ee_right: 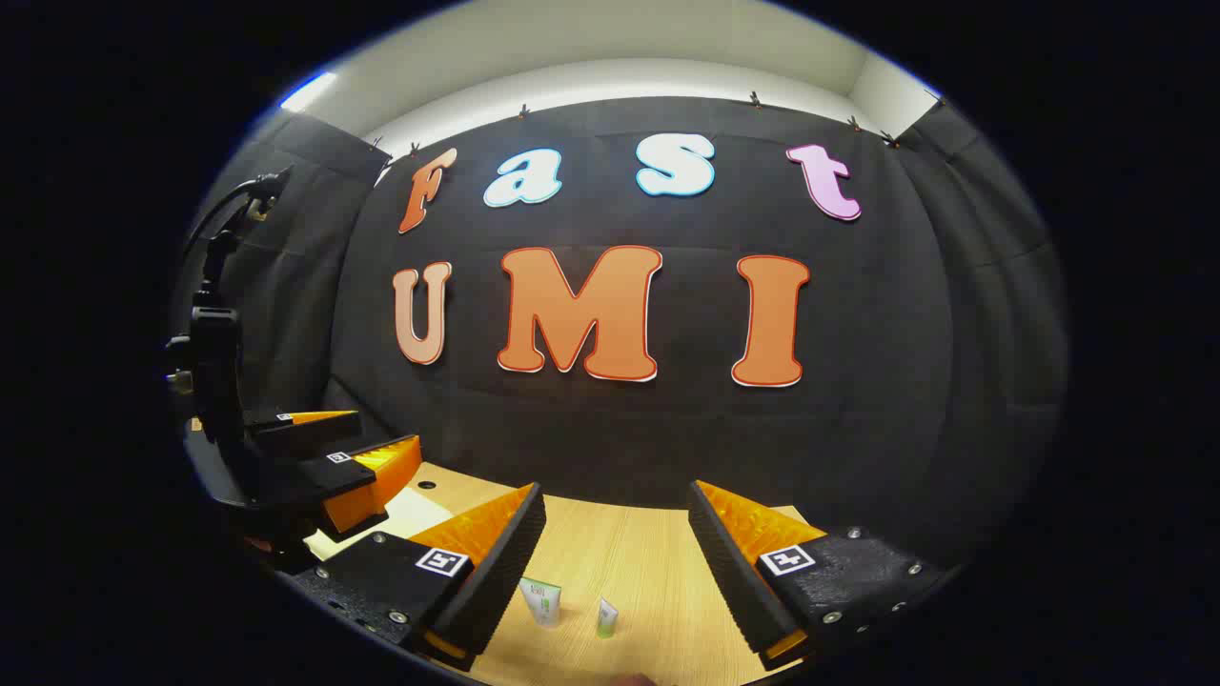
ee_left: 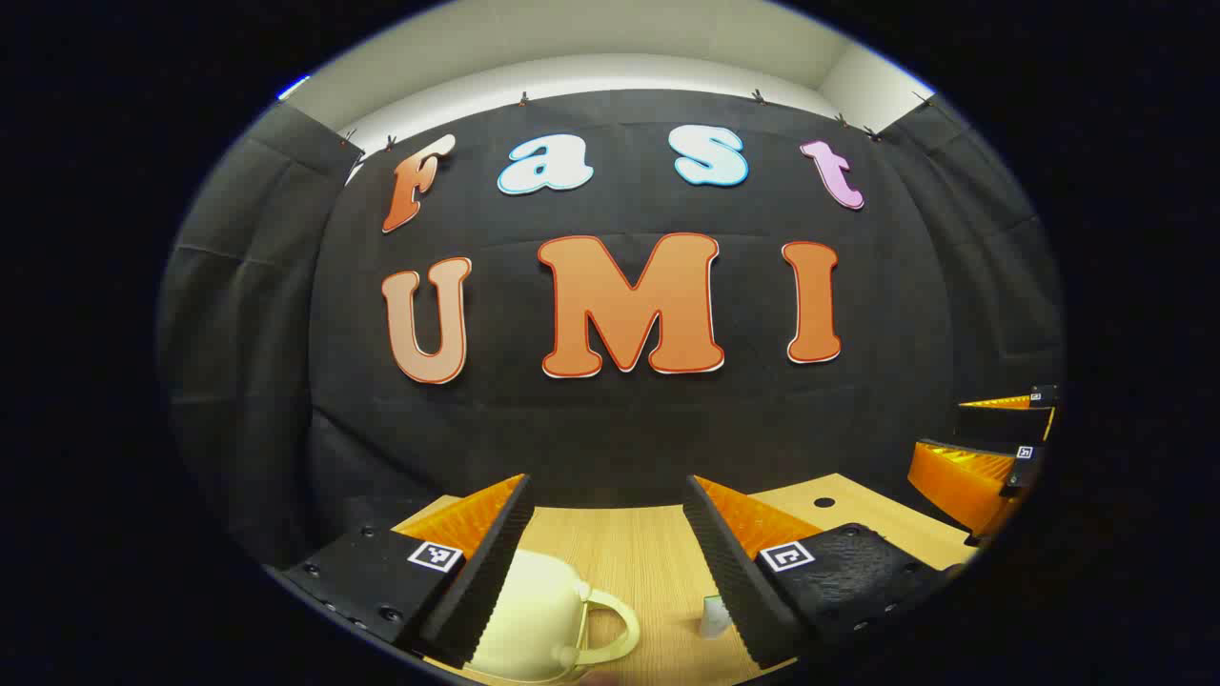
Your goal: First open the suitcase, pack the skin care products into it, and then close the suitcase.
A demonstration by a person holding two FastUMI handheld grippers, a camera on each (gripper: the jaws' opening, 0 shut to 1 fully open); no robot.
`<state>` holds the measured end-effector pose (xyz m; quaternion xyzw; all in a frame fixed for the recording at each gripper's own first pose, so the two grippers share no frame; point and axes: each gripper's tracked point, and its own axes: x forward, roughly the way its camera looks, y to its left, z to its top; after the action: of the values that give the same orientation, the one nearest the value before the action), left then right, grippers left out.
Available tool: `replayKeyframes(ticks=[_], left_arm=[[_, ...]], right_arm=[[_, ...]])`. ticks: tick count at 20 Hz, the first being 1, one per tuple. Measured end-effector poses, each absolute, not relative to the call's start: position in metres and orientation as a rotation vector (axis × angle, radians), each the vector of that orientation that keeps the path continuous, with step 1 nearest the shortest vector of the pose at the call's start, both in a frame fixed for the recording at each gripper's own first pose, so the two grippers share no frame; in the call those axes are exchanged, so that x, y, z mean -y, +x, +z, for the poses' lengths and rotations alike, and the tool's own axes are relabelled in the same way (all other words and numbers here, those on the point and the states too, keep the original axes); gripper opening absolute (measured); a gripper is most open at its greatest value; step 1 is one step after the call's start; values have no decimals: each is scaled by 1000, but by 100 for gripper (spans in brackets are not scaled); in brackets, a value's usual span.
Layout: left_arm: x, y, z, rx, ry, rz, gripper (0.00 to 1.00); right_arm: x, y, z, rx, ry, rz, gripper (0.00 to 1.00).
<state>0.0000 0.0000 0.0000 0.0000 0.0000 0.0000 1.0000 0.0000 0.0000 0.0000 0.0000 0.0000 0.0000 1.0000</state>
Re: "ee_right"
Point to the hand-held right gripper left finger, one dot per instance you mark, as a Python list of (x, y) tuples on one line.
[(496, 581)]

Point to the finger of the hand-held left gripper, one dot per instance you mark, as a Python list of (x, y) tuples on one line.
[(315, 481), (286, 433)]

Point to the pale yellow suitcase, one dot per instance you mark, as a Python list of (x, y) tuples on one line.
[(405, 514)]

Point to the long white green tube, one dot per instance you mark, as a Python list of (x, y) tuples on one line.
[(543, 602)]

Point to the small white green tube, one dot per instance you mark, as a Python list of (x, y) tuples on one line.
[(607, 617)]

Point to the black backdrop cloth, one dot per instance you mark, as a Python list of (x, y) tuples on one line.
[(667, 438)]

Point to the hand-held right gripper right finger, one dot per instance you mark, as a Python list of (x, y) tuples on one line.
[(729, 572)]

